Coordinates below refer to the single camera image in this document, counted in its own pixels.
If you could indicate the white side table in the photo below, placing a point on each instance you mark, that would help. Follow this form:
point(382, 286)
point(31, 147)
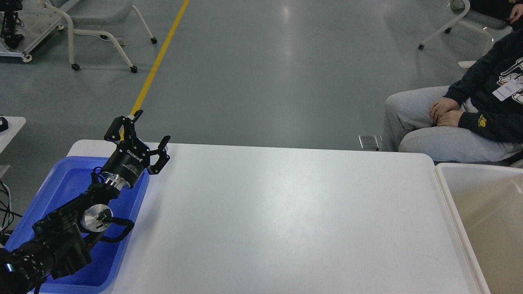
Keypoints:
point(13, 126)

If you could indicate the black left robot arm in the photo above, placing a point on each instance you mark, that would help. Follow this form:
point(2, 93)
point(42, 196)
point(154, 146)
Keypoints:
point(64, 237)

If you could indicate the white chair left background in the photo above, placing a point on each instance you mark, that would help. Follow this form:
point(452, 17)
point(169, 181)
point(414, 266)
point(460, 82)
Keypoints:
point(87, 17)

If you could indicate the blue plastic bin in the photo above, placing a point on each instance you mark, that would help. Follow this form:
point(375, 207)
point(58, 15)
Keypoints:
point(69, 178)

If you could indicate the aluminium frame cart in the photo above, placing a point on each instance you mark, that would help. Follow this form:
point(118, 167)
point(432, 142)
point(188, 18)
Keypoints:
point(24, 24)

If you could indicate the seated person in dark hoodie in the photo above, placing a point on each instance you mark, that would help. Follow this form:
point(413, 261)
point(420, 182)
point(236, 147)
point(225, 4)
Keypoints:
point(477, 119)

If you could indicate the white plastic bin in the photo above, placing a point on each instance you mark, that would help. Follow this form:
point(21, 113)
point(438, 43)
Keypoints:
point(486, 206)

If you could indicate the white chair right background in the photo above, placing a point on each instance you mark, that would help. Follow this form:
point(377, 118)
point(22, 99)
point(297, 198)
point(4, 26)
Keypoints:
point(469, 18)

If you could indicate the metal floor plate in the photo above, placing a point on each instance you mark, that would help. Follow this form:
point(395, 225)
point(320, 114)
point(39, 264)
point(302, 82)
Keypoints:
point(370, 142)

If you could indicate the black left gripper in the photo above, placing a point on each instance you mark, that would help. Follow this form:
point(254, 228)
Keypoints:
point(129, 161)

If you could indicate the white chair background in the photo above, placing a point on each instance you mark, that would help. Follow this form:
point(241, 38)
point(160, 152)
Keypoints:
point(469, 18)
point(87, 17)

